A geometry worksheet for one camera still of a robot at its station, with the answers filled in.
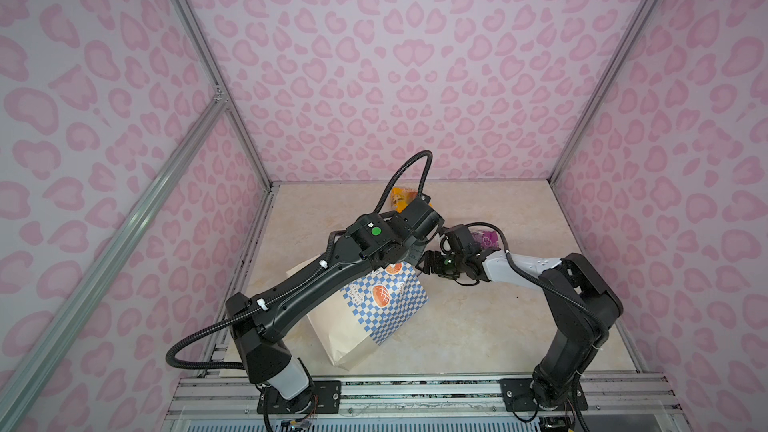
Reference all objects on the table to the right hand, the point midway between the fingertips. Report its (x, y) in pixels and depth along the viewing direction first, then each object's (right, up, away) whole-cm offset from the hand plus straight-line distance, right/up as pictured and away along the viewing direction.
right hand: (425, 265), depth 91 cm
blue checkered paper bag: (-18, -9, -23) cm, 30 cm away
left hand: (-5, +11, -20) cm, 23 cm away
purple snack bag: (+20, +7, +4) cm, 22 cm away
